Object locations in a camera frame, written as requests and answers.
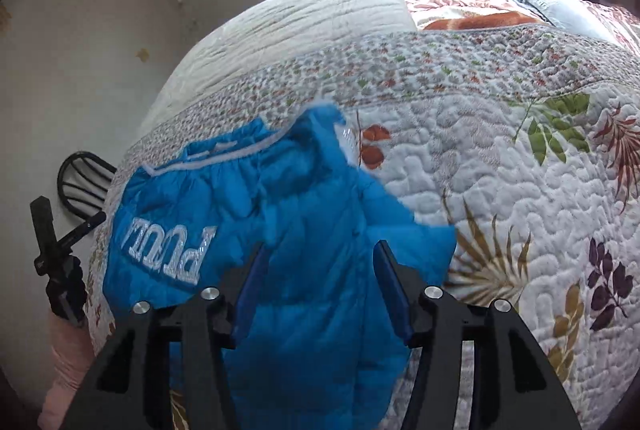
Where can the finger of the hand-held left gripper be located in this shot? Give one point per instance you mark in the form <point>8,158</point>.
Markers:
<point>82,230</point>
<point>42,230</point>

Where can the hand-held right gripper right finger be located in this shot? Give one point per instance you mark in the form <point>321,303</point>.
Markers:
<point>392,295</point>

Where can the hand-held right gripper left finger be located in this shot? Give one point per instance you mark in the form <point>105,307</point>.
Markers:
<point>247,295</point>

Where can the blue quilted jacket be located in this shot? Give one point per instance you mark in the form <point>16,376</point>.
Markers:
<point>300,235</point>

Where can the person's left forearm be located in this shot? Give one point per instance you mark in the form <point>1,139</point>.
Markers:
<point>67,370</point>

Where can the black metal chair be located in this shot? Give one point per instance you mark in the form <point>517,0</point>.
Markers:
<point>82,175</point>

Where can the floral quilted bedspread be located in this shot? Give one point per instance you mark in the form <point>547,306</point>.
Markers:
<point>500,159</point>

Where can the white quilted bed cover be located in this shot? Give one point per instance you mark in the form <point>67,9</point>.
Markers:
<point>300,19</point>

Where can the light blue cloth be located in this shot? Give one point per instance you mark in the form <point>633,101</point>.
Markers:
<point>565,17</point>

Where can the yellowed wall socket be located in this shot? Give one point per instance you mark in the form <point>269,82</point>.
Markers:
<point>143,54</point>

